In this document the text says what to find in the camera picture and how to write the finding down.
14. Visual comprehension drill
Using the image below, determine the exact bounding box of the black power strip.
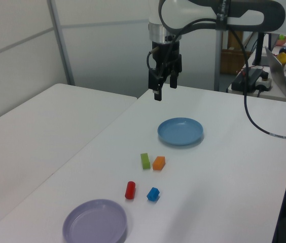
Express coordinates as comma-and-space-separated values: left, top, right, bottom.
231, 68, 263, 92

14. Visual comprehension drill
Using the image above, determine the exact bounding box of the grey emergency stop box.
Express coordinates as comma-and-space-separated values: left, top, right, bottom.
256, 72, 273, 91

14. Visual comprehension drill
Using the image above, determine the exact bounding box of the orange rectangular block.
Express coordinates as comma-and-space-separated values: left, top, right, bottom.
152, 156, 166, 171

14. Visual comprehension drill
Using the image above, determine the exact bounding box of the purple plate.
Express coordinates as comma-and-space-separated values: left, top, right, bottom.
62, 198, 128, 243

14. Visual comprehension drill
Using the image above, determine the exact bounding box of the orange bowl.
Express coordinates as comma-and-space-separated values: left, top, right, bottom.
274, 34, 286, 47

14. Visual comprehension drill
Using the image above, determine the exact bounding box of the black monitor stand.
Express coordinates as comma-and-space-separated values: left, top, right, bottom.
252, 32, 270, 67

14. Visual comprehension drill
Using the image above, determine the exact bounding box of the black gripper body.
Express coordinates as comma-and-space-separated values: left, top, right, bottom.
152, 41, 181, 77

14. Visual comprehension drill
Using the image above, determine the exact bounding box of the blue block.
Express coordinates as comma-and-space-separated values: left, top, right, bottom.
146, 187, 161, 203

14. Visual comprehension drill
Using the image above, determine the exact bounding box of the silver laptop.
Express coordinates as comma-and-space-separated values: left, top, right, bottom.
264, 46, 286, 100

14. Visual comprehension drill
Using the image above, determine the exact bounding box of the green rectangular block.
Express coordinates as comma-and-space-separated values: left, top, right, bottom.
140, 152, 151, 170

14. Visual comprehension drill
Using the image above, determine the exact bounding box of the red cylinder block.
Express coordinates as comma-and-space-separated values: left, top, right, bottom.
124, 181, 136, 200

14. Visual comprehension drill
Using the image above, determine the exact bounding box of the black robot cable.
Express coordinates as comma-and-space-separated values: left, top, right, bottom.
147, 0, 286, 140

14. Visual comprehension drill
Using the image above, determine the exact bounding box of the blue plate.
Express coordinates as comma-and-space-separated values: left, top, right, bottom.
157, 117, 204, 147

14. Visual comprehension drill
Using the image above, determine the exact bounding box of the brown wooden board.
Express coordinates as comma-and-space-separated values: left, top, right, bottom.
228, 30, 244, 50

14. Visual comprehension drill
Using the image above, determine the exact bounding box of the grey partition post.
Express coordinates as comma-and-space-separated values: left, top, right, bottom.
214, 29, 224, 92

